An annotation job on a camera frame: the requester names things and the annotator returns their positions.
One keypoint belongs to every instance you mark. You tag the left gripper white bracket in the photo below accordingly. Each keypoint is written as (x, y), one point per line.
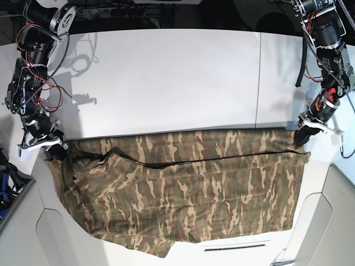
(316, 117)

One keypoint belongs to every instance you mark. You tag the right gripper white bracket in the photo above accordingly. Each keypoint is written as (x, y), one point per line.
(41, 133)

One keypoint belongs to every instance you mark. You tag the camouflage T-shirt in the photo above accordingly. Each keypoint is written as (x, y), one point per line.
(148, 192)

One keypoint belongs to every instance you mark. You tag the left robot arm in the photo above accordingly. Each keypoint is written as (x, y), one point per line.
(323, 30)

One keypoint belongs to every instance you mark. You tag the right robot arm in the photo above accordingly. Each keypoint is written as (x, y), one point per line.
(47, 24)

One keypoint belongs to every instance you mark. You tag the blue items bin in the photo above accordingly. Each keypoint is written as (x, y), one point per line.
(14, 186)

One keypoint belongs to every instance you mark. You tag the black power strip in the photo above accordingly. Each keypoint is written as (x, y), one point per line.
(112, 12)

